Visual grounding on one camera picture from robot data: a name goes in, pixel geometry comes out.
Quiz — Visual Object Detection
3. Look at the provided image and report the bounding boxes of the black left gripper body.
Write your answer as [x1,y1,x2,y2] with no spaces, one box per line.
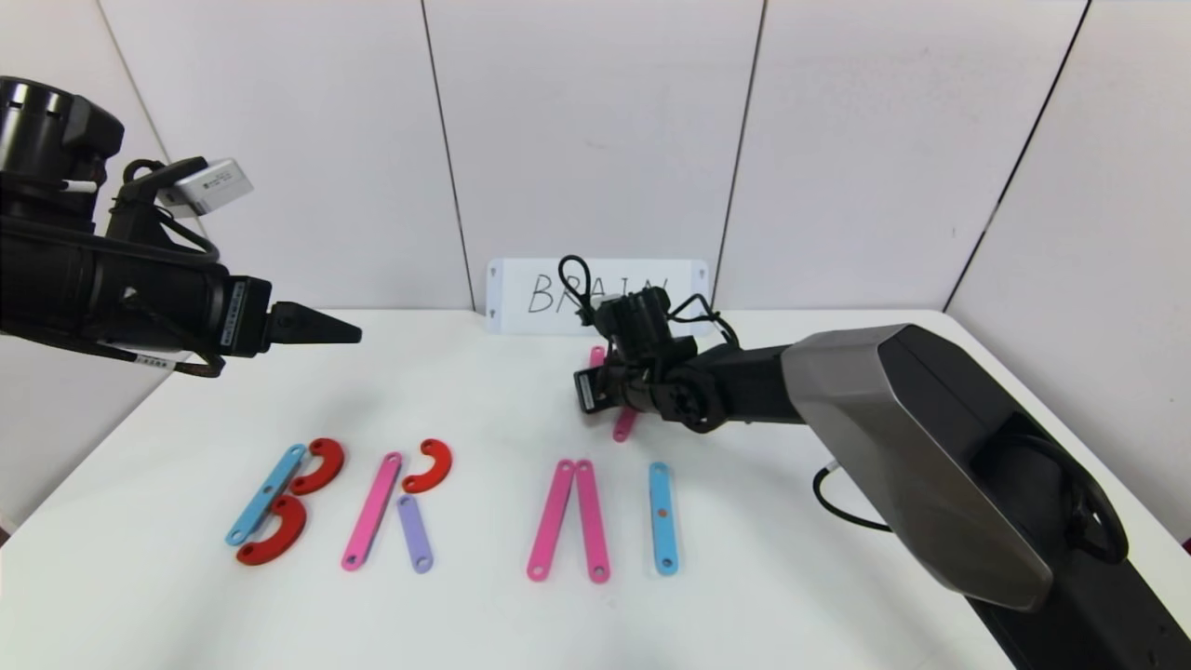
[99,259,273,357]

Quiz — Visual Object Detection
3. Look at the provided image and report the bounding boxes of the small red curved piece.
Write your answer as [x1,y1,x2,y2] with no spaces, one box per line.
[402,439,454,494]

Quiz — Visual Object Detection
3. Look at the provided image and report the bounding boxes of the short purple bar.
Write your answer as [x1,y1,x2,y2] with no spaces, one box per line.
[396,494,435,574]

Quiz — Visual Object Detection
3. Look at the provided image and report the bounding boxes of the white BRAIN word card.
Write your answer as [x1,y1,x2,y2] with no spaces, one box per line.
[486,260,710,337]

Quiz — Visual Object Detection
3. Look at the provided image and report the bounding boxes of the large red curved piece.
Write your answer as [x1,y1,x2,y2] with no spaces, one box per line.
[290,438,346,496]
[236,495,308,567]

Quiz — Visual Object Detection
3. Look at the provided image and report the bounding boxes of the long light blue bar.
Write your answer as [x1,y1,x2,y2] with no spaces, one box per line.
[226,444,308,547]

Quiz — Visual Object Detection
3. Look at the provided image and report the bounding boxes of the light blue bar orange hole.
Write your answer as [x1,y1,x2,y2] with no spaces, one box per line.
[649,462,678,576]

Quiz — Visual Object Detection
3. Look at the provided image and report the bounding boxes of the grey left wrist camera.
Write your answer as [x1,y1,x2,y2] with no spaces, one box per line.
[156,158,255,220]

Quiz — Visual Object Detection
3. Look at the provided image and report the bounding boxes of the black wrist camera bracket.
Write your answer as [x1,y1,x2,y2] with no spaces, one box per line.
[107,156,220,261]

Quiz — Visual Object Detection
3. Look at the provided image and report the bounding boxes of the black looped camera cable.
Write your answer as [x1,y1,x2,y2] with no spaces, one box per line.
[557,255,601,327]

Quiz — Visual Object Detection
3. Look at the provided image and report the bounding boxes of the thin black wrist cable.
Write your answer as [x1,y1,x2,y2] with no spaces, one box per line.
[668,294,743,351]

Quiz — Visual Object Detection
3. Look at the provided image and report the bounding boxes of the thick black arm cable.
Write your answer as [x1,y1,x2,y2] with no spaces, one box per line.
[812,462,896,534]

